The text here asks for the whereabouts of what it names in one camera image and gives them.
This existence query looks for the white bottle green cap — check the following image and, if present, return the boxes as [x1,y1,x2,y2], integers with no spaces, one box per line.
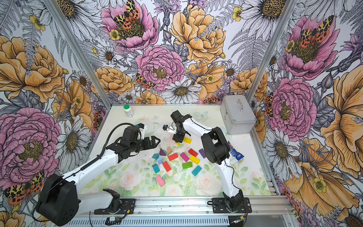
[123,104,134,117]

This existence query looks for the silver metal first-aid case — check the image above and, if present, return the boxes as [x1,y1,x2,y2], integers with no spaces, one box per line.
[220,95,256,135]

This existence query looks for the natural wood triangle block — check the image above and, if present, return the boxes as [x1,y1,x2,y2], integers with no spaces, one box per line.
[167,147,173,156]

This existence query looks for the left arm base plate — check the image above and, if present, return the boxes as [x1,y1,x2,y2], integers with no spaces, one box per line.
[94,198,136,215]

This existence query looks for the teal block right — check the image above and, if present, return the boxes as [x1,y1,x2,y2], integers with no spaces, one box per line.
[192,166,202,176]

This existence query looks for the aluminium front rail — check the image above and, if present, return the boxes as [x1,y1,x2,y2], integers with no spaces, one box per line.
[66,196,299,227]

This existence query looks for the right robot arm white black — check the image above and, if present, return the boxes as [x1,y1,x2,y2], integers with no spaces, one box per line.
[163,111,244,212]

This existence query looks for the purple rectangular block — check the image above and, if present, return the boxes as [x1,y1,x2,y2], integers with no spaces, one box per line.
[199,149,206,159]

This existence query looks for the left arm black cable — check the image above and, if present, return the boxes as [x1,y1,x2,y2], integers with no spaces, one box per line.
[80,122,137,171]

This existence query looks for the magenta block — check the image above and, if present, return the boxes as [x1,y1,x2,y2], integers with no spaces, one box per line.
[180,152,190,162]

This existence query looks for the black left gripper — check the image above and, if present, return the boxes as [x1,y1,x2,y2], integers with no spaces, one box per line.
[130,136,160,152]

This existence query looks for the pink block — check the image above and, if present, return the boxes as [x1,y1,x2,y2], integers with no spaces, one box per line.
[156,176,165,187]

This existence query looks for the purple triangle block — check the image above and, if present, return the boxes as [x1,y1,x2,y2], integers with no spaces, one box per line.
[159,149,166,156]

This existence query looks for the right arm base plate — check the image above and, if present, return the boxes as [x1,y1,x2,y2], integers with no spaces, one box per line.
[207,197,252,214]

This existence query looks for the small circuit board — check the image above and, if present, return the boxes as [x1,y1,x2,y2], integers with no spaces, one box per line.
[105,217,122,226]

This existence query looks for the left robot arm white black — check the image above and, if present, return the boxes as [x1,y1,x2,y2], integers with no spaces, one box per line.
[34,123,161,226]

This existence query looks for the teal block upper left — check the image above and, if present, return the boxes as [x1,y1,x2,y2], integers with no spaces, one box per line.
[152,153,159,160]

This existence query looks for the teal block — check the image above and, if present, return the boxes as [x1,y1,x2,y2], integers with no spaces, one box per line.
[192,166,202,176]
[152,164,160,174]
[152,153,159,160]

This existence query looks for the red block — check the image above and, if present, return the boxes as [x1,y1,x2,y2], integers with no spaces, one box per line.
[188,149,198,157]
[168,153,178,161]
[162,162,171,172]

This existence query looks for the green block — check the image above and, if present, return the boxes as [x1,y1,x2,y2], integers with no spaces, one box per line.
[182,162,193,169]

